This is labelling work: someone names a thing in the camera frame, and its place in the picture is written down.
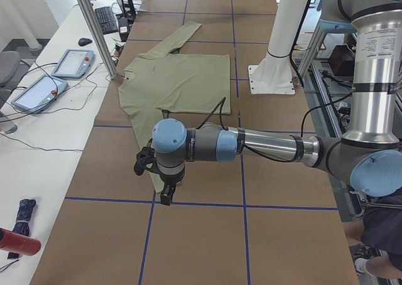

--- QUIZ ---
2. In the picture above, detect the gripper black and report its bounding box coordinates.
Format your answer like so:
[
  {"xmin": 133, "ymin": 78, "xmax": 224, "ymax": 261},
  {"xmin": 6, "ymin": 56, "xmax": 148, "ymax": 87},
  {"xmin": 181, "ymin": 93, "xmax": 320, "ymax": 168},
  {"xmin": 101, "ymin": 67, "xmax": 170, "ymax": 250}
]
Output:
[{"xmin": 156, "ymin": 162, "xmax": 185, "ymax": 206}]

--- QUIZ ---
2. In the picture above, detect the olive green long-sleeve shirt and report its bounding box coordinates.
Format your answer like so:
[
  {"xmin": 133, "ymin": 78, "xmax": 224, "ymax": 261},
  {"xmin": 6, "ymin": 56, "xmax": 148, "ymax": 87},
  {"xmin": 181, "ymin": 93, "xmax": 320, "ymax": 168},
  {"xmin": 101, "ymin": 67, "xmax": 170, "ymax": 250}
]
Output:
[{"xmin": 117, "ymin": 21, "xmax": 232, "ymax": 193}]

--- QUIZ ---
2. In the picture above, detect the person in dark clothes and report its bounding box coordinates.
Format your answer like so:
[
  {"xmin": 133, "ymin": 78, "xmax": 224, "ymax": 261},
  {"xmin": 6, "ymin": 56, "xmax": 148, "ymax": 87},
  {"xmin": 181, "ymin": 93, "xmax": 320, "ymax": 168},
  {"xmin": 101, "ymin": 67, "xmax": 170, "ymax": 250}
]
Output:
[{"xmin": 342, "ymin": 205, "xmax": 401, "ymax": 279}]

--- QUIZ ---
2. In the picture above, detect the folded dark blue umbrella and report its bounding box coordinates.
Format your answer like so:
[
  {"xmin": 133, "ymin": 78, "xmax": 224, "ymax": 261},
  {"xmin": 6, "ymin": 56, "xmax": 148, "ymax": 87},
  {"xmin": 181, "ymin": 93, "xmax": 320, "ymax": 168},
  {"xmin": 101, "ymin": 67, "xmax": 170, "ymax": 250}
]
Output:
[{"xmin": 7, "ymin": 199, "xmax": 36, "ymax": 260}]

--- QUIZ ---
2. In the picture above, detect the far teach pendant tablet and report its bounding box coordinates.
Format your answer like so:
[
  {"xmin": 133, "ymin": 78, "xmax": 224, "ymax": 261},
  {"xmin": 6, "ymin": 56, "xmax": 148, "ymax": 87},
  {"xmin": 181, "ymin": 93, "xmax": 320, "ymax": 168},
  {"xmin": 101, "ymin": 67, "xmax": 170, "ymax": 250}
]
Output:
[{"xmin": 52, "ymin": 49, "xmax": 95, "ymax": 79}]

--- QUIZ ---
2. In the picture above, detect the teach pendant tablet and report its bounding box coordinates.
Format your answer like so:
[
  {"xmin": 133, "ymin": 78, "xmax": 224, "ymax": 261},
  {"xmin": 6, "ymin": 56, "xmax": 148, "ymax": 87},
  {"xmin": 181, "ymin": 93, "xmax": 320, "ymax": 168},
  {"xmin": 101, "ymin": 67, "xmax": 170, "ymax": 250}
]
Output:
[
  {"xmin": 11, "ymin": 75, "xmax": 68, "ymax": 114},
  {"xmin": 52, "ymin": 49, "xmax": 95, "ymax": 79}
]

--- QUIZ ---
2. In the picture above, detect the red cylindrical bottle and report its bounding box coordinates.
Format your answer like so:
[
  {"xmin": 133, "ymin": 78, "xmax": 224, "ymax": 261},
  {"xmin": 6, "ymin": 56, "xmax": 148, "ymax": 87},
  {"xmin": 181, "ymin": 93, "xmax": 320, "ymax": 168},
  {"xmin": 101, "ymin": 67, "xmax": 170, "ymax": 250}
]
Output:
[{"xmin": 1, "ymin": 229, "xmax": 41, "ymax": 256}]

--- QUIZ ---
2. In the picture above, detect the near teach pendant tablet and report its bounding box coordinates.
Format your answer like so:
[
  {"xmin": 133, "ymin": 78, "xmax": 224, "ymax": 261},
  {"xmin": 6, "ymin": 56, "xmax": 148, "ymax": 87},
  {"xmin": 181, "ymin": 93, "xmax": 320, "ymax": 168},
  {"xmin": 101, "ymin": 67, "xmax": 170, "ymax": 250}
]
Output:
[{"xmin": 11, "ymin": 75, "xmax": 68, "ymax": 114}]

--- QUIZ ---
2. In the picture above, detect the black computer mouse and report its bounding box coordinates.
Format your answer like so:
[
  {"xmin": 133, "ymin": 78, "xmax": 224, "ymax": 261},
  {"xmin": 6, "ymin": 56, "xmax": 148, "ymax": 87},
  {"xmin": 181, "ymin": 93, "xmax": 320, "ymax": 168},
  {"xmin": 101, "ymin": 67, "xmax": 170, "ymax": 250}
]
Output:
[{"xmin": 78, "ymin": 38, "xmax": 92, "ymax": 46}]

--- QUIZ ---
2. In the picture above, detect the black power adapter labelled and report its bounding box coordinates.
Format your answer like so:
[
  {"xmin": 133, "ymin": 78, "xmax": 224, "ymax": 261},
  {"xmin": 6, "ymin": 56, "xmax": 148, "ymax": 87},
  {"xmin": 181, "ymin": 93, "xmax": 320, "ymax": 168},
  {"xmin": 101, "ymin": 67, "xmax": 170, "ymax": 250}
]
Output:
[{"xmin": 117, "ymin": 16, "xmax": 130, "ymax": 42}]

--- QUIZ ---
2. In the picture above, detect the black keyboard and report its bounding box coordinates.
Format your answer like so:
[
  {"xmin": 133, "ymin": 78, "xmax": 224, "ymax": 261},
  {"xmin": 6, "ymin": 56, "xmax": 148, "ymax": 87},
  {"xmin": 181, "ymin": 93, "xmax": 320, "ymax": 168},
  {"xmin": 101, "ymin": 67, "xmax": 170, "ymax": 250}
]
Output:
[{"xmin": 94, "ymin": 6, "xmax": 119, "ymax": 35}]

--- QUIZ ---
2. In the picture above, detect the grey office chair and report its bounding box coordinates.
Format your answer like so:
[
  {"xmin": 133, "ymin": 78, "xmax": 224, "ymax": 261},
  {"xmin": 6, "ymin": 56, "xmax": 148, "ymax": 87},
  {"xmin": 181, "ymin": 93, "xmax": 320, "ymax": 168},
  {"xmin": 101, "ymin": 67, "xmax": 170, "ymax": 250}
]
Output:
[{"xmin": 1, "ymin": 51, "xmax": 31, "ymax": 95}]

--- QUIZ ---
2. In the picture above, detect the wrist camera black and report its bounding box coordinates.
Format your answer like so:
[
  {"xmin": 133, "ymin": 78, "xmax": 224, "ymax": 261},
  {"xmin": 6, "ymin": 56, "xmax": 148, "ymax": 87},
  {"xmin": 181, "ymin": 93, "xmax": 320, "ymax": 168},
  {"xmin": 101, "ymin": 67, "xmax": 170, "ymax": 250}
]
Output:
[{"xmin": 133, "ymin": 146, "xmax": 159, "ymax": 176}]

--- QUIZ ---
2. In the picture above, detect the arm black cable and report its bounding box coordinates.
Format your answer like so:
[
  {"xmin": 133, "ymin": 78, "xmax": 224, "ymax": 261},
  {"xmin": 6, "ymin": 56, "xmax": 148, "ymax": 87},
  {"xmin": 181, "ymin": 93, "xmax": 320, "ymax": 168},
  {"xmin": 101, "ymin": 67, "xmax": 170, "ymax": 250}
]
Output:
[{"xmin": 200, "ymin": 96, "xmax": 354, "ymax": 163}]

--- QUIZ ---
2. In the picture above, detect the brown box under frame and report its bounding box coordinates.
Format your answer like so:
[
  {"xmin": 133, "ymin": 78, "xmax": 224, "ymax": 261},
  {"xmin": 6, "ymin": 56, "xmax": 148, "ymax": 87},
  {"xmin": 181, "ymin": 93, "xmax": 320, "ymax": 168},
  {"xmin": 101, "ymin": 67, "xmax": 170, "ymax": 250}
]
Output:
[{"xmin": 329, "ymin": 45, "xmax": 355, "ymax": 77}]

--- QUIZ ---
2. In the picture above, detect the aluminium frame post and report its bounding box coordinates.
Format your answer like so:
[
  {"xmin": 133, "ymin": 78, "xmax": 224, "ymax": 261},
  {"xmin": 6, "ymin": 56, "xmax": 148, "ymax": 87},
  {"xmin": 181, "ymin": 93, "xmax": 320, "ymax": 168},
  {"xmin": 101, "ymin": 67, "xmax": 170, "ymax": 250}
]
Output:
[{"xmin": 77, "ymin": 0, "xmax": 117, "ymax": 80}]

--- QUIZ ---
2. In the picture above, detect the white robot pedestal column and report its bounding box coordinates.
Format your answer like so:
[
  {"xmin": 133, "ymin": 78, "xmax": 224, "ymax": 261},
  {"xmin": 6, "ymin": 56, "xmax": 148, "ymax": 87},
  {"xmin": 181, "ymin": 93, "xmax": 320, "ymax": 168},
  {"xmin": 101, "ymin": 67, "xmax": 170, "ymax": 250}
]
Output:
[{"xmin": 266, "ymin": 0, "xmax": 310, "ymax": 59}]

